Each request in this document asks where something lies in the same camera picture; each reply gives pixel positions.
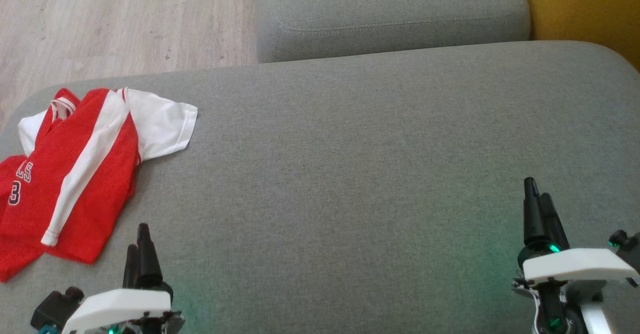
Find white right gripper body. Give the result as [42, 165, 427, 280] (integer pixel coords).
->
[512, 244, 640, 334]

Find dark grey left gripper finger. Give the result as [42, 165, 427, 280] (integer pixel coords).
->
[122, 244, 140, 289]
[136, 223, 165, 289]

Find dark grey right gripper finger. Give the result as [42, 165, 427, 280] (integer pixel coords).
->
[540, 192, 571, 252]
[523, 177, 547, 247]

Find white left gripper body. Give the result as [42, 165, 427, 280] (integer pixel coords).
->
[62, 288, 185, 334]

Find red shorts with white stripes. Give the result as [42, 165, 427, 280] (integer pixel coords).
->
[0, 89, 143, 283]

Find red jersey with white sleeves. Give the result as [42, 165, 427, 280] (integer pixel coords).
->
[17, 88, 199, 163]

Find grey sofa seat cushion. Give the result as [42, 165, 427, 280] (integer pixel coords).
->
[0, 40, 640, 334]

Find grey sofa side cushion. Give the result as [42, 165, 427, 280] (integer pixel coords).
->
[254, 0, 532, 64]

